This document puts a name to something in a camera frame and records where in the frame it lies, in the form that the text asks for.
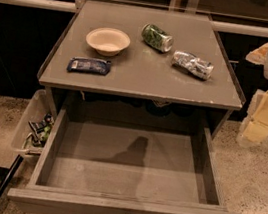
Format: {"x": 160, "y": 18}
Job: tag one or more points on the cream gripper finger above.
{"x": 254, "y": 128}
{"x": 258, "y": 56}

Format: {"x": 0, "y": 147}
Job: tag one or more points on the green soda can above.
{"x": 157, "y": 38}

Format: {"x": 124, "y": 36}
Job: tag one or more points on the open grey top drawer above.
{"x": 111, "y": 158}

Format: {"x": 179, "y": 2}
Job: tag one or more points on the white paper bowl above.
{"x": 108, "y": 41}

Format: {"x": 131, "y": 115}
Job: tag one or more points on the blue snack packet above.
{"x": 87, "y": 65}

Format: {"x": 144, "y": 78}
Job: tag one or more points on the snack packets in bin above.
{"x": 39, "y": 132}

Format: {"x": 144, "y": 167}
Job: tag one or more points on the clear plastic bin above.
{"x": 35, "y": 111}

